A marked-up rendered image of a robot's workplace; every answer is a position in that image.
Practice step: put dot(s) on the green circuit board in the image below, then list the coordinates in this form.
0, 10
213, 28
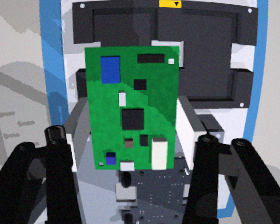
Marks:
132, 95

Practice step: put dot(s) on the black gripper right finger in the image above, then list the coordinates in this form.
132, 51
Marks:
256, 195

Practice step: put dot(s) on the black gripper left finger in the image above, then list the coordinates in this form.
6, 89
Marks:
64, 144

